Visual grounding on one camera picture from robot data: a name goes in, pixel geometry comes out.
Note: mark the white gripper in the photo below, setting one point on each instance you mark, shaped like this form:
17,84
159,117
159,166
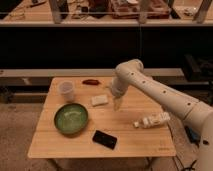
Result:
118,89

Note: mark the white sponge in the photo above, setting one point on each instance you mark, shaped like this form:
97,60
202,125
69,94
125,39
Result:
99,100

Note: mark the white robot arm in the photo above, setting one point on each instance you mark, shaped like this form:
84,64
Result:
193,112

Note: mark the green ceramic bowl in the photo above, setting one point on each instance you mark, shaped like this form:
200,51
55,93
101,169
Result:
71,118

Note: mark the dark red object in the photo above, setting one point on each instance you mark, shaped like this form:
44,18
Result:
91,82

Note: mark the black smartphone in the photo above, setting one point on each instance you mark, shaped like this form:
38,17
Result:
104,139

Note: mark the wooden folding table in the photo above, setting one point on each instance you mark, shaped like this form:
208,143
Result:
109,133

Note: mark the clear plastic cup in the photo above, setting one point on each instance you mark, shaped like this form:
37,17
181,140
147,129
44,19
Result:
66,90

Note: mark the wooden workbench shelf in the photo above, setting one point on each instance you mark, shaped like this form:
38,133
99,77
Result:
106,13

